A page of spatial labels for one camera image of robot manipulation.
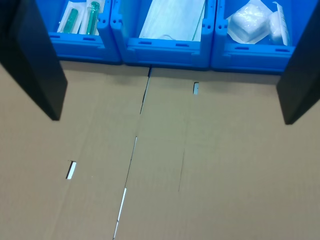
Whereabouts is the green syringe in clear packet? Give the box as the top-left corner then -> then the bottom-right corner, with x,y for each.
78,0 -> 104,36
56,1 -> 87,35

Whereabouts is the blue plastic storage bin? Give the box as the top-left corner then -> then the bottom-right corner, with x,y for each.
34,0 -> 123,66
211,0 -> 316,76
109,0 -> 218,71

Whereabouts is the white gauze roll packet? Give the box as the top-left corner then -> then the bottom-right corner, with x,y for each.
268,1 -> 293,47

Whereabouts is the brown cardboard sheet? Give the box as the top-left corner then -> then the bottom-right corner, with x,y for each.
113,66 -> 320,240
0,61 -> 151,240

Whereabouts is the stack of pale surgical masks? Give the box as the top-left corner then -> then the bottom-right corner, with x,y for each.
138,0 -> 207,42

